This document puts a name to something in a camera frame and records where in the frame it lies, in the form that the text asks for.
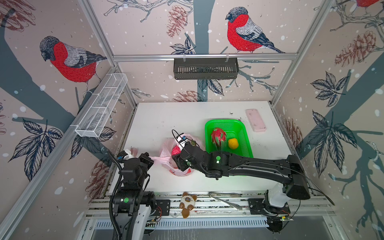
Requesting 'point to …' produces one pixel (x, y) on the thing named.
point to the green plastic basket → (234, 129)
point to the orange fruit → (233, 143)
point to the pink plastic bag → (166, 158)
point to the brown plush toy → (187, 203)
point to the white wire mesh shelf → (100, 111)
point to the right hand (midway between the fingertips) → (174, 156)
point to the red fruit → (218, 136)
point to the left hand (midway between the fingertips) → (148, 152)
